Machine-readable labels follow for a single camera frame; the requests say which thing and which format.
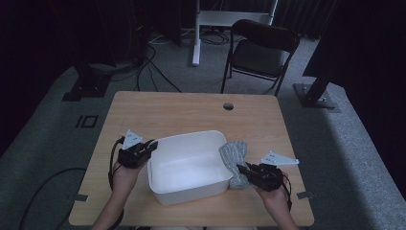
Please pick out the white plastic bin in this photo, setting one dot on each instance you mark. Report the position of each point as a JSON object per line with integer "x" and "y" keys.
{"x": 188, "y": 166}

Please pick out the person's right hand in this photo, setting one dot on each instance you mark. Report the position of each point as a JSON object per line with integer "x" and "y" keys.
{"x": 271, "y": 198}

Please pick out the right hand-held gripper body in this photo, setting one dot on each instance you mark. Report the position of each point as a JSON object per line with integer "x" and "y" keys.
{"x": 266, "y": 179}

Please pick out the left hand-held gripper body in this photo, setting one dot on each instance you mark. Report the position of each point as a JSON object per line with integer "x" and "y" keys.
{"x": 134, "y": 158}

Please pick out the grey tape strip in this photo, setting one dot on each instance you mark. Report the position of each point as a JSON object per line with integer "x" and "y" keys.
{"x": 305, "y": 195}
{"x": 81, "y": 198}

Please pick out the white metal desk frame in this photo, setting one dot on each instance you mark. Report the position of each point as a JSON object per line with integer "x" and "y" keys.
{"x": 223, "y": 17}

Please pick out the black metal stand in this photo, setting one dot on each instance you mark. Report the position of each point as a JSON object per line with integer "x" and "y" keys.
{"x": 314, "y": 96}
{"x": 86, "y": 86}

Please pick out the dark equipment rack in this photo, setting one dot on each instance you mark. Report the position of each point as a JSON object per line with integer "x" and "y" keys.
{"x": 139, "y": 32}

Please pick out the grey knitted cloth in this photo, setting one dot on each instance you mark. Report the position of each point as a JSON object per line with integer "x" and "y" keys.
{"x": 233, "y": 155}

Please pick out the person's left hand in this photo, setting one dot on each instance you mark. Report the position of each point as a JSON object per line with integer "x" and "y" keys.
{"x": 126, "y": 179}

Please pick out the dark curtain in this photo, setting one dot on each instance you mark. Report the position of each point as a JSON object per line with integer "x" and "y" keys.
{"x": 306, "y": 16}

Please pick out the black folding chair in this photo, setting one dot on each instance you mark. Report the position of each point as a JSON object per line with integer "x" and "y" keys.
{"x": 258, "y": 57}

